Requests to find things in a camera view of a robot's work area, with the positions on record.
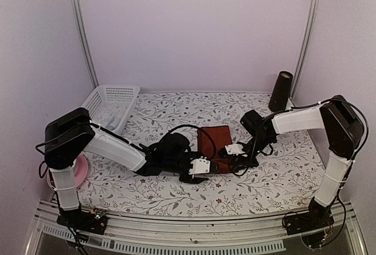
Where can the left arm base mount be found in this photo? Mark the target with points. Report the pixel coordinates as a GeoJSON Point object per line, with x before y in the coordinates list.
{"type": "Point", "coordinates": [82, 221]}

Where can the floral tablecloth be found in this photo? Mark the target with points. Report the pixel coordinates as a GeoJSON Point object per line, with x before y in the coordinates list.
{"type": "Point", "coordinates": [288, 175]}

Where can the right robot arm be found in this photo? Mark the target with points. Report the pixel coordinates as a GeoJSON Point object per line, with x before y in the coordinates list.
{"type": "Point", "coordinates": [339, 131]}

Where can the pink plate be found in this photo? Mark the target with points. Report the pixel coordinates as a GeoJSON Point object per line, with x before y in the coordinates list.
{"type": "Point", "coordinates": [80, 169]}

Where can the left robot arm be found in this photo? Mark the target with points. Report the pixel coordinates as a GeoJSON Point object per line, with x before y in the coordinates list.
{"type": "Point", "coordinates": [74, 133]}

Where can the front aluminium rail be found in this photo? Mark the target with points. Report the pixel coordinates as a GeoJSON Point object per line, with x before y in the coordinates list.
{"type": "Point", "coordinates": [128, 233]}

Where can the black cylinder cup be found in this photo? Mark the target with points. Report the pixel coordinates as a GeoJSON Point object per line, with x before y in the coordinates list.
{"type": "Point", "coordinates": [281, 91]}

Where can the aluminium frame post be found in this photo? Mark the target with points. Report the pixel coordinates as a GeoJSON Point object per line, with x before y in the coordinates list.
{"type": "Point", "coordinates": [77, 12]}
{"type": "Point", "coordinates": [309, 25]}

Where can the blue orange patterned towel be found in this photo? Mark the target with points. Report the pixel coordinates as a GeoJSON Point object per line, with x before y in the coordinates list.
{"type": "Point", "coordinates": [114, 123]}

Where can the white plastic basket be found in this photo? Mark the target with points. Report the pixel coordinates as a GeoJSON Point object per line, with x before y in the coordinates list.
{"type": "Point", "coordinates": [107, 101]}

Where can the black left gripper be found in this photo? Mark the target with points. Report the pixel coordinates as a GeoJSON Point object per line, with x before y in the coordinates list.
{"type": "Point", "coordinates": [192, 180]}

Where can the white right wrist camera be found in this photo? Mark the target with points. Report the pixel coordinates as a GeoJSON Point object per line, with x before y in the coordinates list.
{"type": "Point", "coordinates": [232, 150]}

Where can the left aluminium frame post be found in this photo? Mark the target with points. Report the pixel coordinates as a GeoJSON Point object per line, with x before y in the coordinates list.
{"type": "Point", "coordinates": [77, 12]}

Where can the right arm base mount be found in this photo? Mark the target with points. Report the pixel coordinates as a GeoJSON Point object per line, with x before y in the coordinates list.
{"type": "Point", "coordinates": [316, 217]}

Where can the dark red towel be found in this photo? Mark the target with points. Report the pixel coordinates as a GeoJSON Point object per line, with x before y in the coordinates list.
{"type": "Point", "coordinates": [210, 140]}

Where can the right aluminium frame post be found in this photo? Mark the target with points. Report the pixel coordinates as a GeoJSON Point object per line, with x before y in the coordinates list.
{"type": "Point", "coordinates": [309, 25]}

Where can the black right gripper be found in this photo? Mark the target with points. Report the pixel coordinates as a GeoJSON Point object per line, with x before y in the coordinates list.
{"type": "Point", "coordinates": [247, 163]}

